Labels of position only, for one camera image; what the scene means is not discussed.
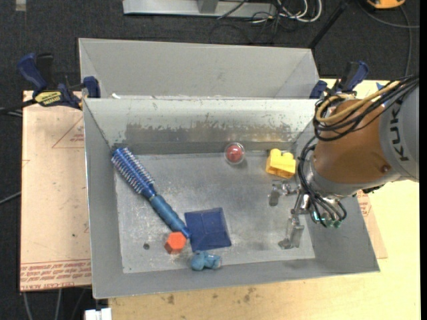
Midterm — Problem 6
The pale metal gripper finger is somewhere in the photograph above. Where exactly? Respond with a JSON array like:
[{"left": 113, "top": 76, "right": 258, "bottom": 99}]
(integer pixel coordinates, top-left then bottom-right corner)
[
  {"left": 268, "top": 180, "right": 301, "bottom": 208},
  {"left": 278, "top": 212, "right": 306, "bottom": 250}
]

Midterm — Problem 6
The yellow toy brick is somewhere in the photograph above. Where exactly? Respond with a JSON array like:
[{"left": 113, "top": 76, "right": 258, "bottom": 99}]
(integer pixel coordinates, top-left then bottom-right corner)
[{"left": 265, "top": 148, "right": 297, "bottom": 179}]

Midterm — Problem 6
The red ball in clear dome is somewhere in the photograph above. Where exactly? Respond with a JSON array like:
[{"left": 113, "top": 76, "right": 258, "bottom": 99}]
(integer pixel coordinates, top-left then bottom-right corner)
[{"left": 224, "top": 141, "right": 247, "bottom": 165}]

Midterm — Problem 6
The grey metal bin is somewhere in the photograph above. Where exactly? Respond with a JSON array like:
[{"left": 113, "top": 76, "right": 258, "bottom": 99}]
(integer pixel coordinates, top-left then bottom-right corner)
[{"left": 78, "top": 37, "right": 381, "bottom": 300}]

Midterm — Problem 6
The dark blue square block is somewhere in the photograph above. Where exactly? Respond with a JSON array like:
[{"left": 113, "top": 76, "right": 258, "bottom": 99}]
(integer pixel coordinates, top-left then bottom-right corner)
[{"left": 183, "top": 207, "right": 233, "bottom": 253}]

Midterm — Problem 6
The blue toy animal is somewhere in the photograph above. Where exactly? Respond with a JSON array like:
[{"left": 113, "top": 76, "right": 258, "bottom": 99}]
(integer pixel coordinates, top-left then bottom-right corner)
[{"left": 189, "top": 250, "right": 223, "bottom": 272}]

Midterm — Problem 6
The orange hexagonal block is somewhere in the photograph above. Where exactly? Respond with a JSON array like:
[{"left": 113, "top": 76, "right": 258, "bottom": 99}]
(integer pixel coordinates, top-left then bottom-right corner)
[{"left": 163, "top": 231, "right": 187, "bottom": 255}]

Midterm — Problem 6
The blue hairbrush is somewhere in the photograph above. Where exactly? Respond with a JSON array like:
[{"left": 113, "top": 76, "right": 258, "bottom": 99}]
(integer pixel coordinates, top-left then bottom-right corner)
[{"left": 110, "top": 147, "right": 191, "bottom": 239}]

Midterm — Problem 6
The brown cardboard board red print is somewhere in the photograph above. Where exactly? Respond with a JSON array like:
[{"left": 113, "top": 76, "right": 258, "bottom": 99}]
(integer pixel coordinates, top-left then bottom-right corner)
[{"left": 19, "top": 90, "right": 389, "bottom": 293}]

